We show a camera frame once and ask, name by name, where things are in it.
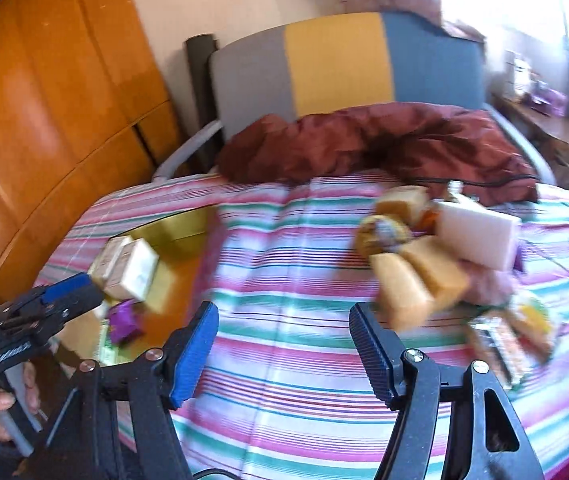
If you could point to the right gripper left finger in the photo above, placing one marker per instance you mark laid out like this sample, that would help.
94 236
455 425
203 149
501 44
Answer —
185 355

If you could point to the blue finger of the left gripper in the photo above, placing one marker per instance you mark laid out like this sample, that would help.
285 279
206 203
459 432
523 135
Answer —
60 289

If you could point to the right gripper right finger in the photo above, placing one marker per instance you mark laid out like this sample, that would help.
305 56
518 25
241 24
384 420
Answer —
380 351

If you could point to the yellow sponge front block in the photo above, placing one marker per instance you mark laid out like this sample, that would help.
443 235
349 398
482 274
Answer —
402 294

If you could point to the yellow sponge block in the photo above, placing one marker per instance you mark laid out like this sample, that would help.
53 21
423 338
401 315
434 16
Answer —
439 270
406 202
402 294

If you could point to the white carton box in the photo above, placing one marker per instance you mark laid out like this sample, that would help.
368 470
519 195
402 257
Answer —
133 272
104 264

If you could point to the purple wrapper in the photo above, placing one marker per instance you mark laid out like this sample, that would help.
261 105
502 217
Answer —
125 322

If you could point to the striped bed sheet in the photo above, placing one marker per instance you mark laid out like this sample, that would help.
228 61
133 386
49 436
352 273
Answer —
284 394

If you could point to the yellow sponge middle block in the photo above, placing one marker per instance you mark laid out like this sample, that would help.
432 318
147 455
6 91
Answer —
439 270

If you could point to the yellow patterned sock ball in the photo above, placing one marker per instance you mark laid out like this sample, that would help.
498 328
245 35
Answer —
379 233

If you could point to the golden storage box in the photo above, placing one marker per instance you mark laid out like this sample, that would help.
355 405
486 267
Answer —
188 246

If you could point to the pink plastic bag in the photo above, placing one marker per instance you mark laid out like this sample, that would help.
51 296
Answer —
487 287

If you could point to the clear snack package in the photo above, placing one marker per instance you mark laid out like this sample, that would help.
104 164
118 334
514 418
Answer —
494 341

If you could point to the orange snack packet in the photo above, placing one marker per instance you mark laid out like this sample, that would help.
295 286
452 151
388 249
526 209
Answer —
428 221

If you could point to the yellow sponge back block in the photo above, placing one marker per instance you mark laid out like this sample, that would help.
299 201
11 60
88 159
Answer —
406 202

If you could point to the white foam block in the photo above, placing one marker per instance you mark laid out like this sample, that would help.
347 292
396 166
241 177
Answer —
479 235

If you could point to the yellow green snack packet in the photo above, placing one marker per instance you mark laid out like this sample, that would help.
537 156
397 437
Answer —
529 316

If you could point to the orange wooden wardrobe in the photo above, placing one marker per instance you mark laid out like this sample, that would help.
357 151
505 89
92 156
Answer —
84 112

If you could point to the maroon quilted blanket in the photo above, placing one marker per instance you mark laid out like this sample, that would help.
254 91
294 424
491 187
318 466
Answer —
416 143

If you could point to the wooden desk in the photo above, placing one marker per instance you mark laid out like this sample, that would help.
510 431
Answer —
550 135

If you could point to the purple desk organizer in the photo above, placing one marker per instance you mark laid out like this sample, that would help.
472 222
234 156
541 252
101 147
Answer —
546 100

